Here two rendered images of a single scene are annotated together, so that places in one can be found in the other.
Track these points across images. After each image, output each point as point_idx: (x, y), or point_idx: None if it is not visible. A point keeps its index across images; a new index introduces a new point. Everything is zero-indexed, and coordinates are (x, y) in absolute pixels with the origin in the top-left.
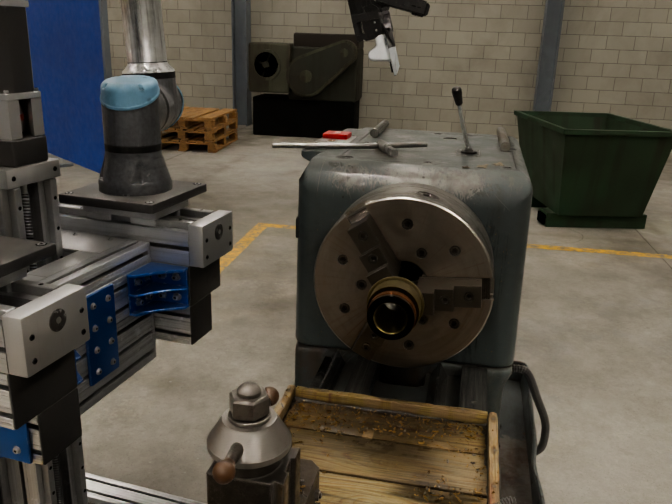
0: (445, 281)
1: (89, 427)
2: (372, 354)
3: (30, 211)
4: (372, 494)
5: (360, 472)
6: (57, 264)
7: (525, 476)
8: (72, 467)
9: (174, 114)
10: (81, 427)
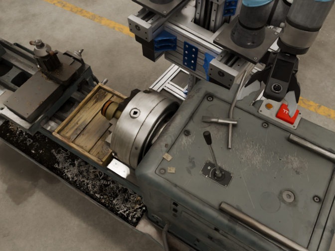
0: None
1: (326, 126)
2: None
3: (209, 7)
4: (86, 115)
5: (97, 115)
6: (198, 28)
7: (159, 242)
8: None
9: None
10: (326, 123)
